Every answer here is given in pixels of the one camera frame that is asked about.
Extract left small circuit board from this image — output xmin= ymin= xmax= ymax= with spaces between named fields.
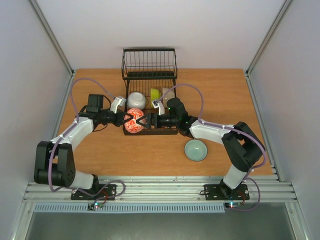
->
xmin=87 ymin=202 xmax=104 ymax=211

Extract lime green bowl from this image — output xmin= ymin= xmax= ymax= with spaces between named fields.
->
xmin=150 ymin=88 xmax=161 ymax=102

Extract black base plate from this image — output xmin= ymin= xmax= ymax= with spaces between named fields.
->
xmin=70 ymin=184 xmax=117 ymax=201
xmin=203 ymin=184 xmax=250 ymax=201

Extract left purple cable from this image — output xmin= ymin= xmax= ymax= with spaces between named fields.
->
xmin=47 ymin=77 xmax=126 ymax=198

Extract pale teal bowl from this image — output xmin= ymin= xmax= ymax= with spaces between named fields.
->
xmin=184 ymin=139 xmax=208 ymax=162

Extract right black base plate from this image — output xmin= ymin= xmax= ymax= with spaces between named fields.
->
xmin=203 ymin=184 xmax=250 ymax=201

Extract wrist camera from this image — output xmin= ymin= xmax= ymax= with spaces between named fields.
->
xmin=151 ymin=100 xmax=165 ymax=116
xmin=110 ymin=96 xmax=127 ymax=114

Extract grey slotted cable duct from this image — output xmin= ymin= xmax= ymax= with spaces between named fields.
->
xmin=33 ymin=202 xmax=225 ymax=214

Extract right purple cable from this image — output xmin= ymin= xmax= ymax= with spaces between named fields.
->
xmin=153 ymin=83 xmax=266 ymax=213

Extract purple cable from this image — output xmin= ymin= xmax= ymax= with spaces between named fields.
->
xmin=47 ymin=77 xmax=126 ymax=198
xmin=153 ymin=83 xmax=266 ymax=213

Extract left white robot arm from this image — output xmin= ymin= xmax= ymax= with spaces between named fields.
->
xmin=33 ymin=94 xmax=127 ymax=199

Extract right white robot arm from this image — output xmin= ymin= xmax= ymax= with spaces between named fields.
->
xmin=136 ymin=98 xmax=267 ymax=199

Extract black wire dish rack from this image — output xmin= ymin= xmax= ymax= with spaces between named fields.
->
xmin=120 ymin=46 xmax=180 ymax=136

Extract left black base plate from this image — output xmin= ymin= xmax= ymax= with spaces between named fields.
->
xmin=70 ymin=184 xmax=117 ymax=201

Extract small circuit board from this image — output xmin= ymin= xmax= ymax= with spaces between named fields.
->
xmin=224 ymin=202 xmax=242 ymax=209
xmin=87 ymin=202 xmax=104 ymax=211

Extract orange patterned white bowl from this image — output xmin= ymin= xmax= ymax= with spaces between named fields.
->
xmin=124 ymin=108 xmax=145 ymax=134

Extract aluminium rail base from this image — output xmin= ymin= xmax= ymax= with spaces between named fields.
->
xmin=22 ymin=175 xmax=298 ymax=203

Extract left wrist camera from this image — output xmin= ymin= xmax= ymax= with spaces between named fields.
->
xmin=110 ymin=96 xmax=127 ymax=114

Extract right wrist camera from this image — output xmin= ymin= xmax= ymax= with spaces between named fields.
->
xmin=151 ymin=100 xmax=165 ymax=116

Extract right small circuit board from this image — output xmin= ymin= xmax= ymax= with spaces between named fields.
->
xmin=224 ymin=202 xmax=242 ymax=209

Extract cream beige bowl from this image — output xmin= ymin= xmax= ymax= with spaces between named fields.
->
xmin=162 ymin=87 xmax=175 ymax=104

